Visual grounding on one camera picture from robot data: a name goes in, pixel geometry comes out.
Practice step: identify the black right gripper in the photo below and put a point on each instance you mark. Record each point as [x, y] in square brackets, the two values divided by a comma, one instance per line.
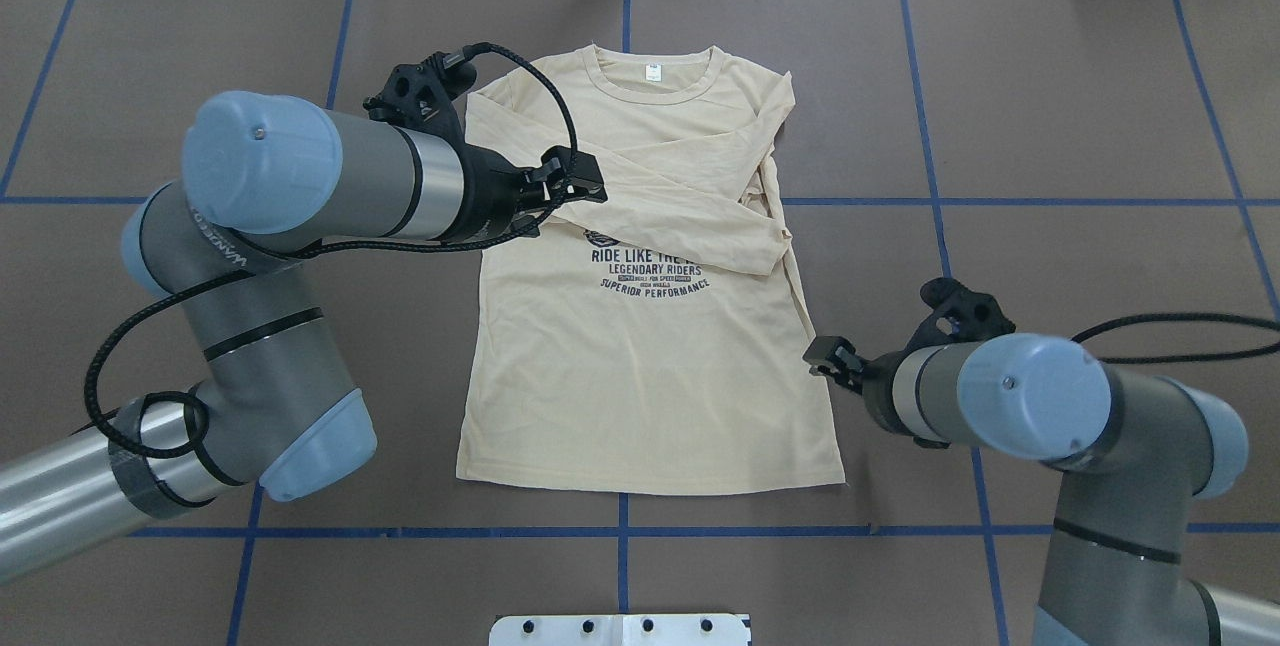
[879, 385]

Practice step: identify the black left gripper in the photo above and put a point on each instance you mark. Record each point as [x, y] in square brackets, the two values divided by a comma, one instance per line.
[487, 194]

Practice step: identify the beige long-sleeve printed shirt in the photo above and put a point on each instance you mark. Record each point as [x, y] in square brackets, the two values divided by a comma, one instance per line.
[653, 343]

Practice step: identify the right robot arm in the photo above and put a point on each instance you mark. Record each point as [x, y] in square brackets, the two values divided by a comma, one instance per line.
[1133, 452]

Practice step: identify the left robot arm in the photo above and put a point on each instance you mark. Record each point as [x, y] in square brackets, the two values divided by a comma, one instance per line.
[267, 183]

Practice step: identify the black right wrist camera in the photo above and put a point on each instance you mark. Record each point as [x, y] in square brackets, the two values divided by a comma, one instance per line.
[958, 315]

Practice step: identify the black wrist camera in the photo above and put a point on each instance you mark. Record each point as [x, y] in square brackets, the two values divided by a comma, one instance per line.
[958, 315]
[425, 91]

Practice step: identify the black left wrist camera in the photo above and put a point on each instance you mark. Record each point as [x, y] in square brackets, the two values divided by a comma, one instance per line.
[425, 91]

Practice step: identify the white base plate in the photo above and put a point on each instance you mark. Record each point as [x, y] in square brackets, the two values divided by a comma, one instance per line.
[623, 629]

